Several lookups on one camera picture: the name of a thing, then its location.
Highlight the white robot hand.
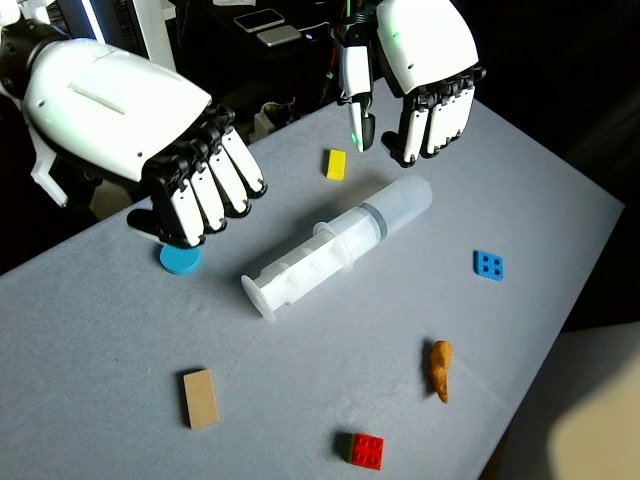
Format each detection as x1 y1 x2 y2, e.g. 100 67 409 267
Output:
338 0 487 167
22 38 269 250

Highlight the large clear plastic syringe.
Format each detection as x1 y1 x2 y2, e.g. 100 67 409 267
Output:
240 174 434 321

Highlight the white computer tower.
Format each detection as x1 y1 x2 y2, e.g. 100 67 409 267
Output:
79 0 177 72

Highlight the yellow rectangular block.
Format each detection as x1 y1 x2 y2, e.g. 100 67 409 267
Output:
323 148 350 180

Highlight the silver flat device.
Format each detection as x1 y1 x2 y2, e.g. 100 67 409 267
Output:
255 25 303 49

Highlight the white crumpled bag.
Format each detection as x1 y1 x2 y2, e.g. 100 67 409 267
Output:
252 99 297 146

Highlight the blue round disc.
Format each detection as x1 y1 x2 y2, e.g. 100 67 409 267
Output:
158 243 202 277

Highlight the white-framed smartphone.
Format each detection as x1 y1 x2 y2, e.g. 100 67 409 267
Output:
233 8 286 34

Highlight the blue four-hole block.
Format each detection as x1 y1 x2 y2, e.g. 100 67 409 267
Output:
472 249 506 282

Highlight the tan wooden rectangular block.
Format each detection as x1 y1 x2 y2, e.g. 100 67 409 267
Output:
182 368 221 430

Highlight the grey table cloth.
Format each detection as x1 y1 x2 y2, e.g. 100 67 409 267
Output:
0 74 626 480

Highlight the brown toy food piece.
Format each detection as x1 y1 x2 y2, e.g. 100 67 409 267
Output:
430 340 454 404

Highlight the red and green toy brick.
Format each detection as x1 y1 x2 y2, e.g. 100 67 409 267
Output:
342 432 386 471

